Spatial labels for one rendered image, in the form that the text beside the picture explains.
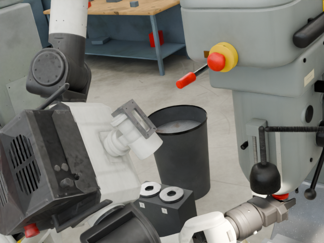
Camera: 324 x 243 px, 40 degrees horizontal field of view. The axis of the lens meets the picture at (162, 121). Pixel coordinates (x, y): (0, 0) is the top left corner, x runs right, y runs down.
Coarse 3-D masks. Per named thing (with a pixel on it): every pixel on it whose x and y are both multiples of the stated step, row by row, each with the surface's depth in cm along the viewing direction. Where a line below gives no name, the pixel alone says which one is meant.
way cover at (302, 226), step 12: (300, 192) 169; (300, 204) 169; (312, 204) 166; (288, 216) 172; (300, 216) 169; (312, 216) 166; (276, 228) 173; (288, 228) 170; (300, 228) 168; (312, 228) 165; (300, 240) 166; (312, 240) 164
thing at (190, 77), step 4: (200, 68) 106; (204, 68) 106; (208, 68) 108; (192, 72) 102; (196, 72) 104; (200, 72) 105; (184, 76) 101; (188, 76) 101; (192, 76) 102; (196, 76) 104; (180, 80) 100; (184, 80) 100; (188, 80) 101; (192, 80) 102; (176, 84) 100; (180, 84) 99; (184, 84) 100; (188, 84) 101; (180, 88) 100
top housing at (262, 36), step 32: (192, 0) 93; (224, 0) 89; (256, 0) 85; (288, 0) 85; (320, 0) 97; (192, 32) 97; (224, 32) 92; (256, 32) 88; (288, 32) 87; (256, 64) 91
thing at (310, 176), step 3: (318, 159) 161; (315, 165) 163; (312, 168) 165; (315, 168) 164; (312, 171) 165; (321, 171) 163; (309, 174) 167; (312, 174) 166; (321, 174) 163; (306, 177) 168; (309, 177) 167; (312, 177) 166; (321, 177) 164; (309, 180) 168; (318, 180) 165; (321, 180) 165
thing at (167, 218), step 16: (144, 192) 170; (160, 192) 171; (176, 192) 167; (192, 192) 168; (144, 208) 170; (160, 208) 165; (176, 208) 160; (192, 208) 169; (160, 224) 169; (176, 224) 164
